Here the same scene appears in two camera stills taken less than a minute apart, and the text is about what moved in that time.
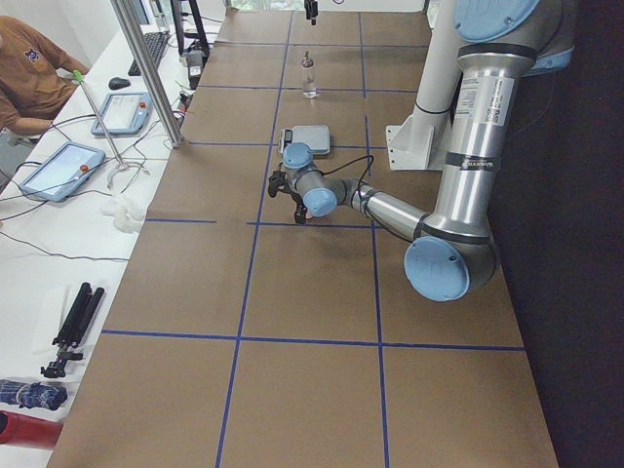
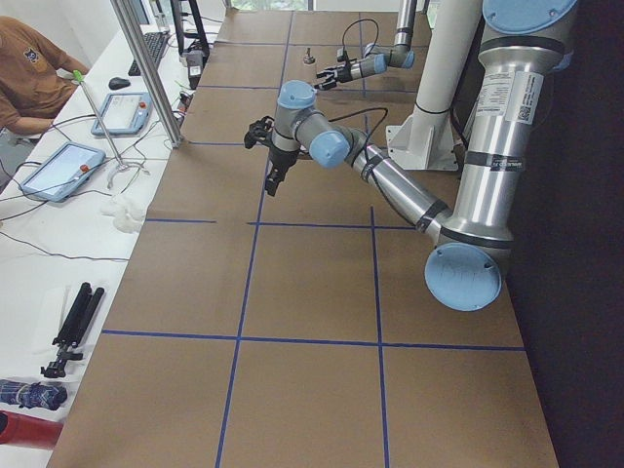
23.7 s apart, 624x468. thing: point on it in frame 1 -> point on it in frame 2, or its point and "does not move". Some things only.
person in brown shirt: [31, 88] does not move
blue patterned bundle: [33, 395] does not move
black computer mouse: [118, 83] does not move
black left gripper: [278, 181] -> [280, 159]
